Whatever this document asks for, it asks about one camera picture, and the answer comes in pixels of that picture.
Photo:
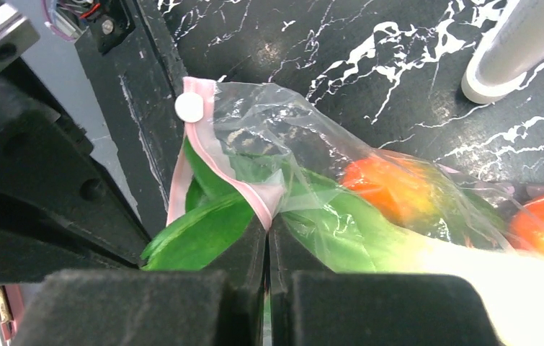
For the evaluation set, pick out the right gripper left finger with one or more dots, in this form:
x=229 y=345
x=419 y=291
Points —
x=221 y=304

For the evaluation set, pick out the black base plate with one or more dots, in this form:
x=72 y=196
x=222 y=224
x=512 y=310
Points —
x=136 y=82

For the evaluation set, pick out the fake mango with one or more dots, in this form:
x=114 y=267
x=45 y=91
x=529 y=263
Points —
x=394 y=183

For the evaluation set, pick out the white PVC pipe frame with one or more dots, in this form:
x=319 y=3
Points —
x=504 y=56

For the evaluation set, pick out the clear zip top bag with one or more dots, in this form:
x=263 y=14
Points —
x=254 y=135

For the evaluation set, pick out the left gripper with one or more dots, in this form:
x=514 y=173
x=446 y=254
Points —
x=59 y=207

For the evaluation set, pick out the fake bok choy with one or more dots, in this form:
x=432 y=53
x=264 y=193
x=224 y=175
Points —
x=348 y=233

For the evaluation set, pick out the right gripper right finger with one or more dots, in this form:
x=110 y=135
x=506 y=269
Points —
x=311 y=305

